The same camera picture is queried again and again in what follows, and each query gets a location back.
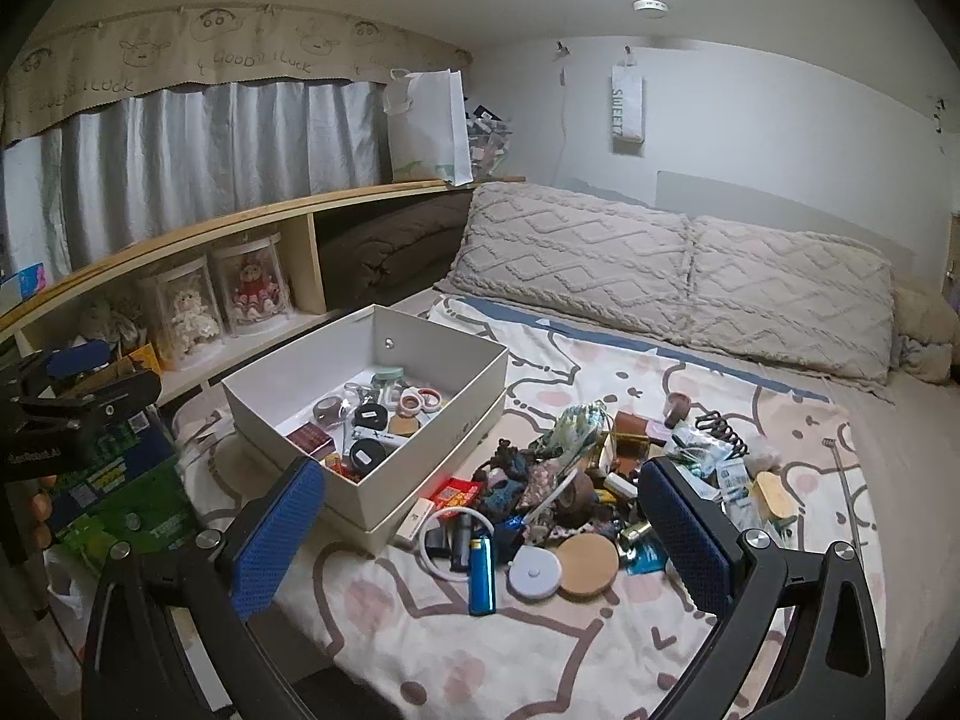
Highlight round wooden lid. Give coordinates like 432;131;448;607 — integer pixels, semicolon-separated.
553;532;622;601

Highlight white doll in clear case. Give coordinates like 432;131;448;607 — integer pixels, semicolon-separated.
139;255;226;372

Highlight white rectangular case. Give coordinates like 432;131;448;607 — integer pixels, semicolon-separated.
395;499;437;545

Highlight white silicone tube ring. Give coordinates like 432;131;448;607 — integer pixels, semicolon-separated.
418;506;496;580

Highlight person's left hand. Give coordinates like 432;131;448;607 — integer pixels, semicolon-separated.
26;491;57;545

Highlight face mask packet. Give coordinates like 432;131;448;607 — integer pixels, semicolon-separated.
712;457;762;533

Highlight black spiral hair clip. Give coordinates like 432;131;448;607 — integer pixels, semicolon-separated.
694;409;751;455

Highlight brown leather box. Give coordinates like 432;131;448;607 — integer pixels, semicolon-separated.
611;411;653;458

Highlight white shopping bag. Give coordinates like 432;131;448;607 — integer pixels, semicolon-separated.
382;67;473;188

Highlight grey headboard panel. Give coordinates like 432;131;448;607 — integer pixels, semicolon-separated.
656;169;916;263

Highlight clear organizer box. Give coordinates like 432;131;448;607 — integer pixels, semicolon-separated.
465;101;518;181

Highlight red doll in clear case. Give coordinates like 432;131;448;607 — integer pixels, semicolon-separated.
210;232;293;338

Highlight white shoe box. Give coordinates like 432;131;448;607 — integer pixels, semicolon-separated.
221;304;511;533

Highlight white hanging wall bag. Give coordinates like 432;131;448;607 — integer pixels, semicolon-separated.
609;64;646;158

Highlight wooden bedside shelf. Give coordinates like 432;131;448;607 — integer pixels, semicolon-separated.
0;178;526;421

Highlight metal back scratcher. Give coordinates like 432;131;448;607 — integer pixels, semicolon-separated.
820;436;863;552

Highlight folded brown blanket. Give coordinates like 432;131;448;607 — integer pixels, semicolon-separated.
319;191;477;308

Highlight blue foil packet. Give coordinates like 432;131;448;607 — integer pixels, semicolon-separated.
622;540;668;577

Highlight yellow box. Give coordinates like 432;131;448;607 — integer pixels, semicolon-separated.
120;343;162;376

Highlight blue lighter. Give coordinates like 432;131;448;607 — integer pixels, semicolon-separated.
469;532;497;616

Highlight dark knitted scrunchies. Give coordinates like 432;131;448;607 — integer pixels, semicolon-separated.
472;446;556;518

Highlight white wall cable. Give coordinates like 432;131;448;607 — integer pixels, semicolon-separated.
555;41;571;181

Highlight floral drawstring pouch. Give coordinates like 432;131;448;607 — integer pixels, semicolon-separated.
536;399;616;458

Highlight beige plush toy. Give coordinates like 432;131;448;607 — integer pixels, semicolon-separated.
889;281;960;387

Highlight red cigarette pack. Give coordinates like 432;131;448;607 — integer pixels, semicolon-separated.
289;424;336;458

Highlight red patterned packet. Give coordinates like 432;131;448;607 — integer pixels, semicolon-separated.
429;480;485;511

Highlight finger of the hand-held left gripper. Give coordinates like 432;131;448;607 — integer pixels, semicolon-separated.
15;340;113;398
19;369;164;436

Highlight beige cartoon curtain valance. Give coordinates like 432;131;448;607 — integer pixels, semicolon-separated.
0;4;473;147

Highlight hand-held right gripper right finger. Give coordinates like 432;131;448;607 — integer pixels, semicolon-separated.
637;456;890;720

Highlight white orange handled scissors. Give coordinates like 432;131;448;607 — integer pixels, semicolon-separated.
397;386;445;415

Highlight white round tape measure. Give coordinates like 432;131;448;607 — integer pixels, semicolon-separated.
506;544;563;601

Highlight wooden handled brush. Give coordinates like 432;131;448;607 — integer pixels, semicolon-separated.
754;471;796;522

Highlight grey curtain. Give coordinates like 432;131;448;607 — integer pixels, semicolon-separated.
0;79;391;278

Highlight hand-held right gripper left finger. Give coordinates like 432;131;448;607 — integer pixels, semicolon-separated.
79;456;329;720

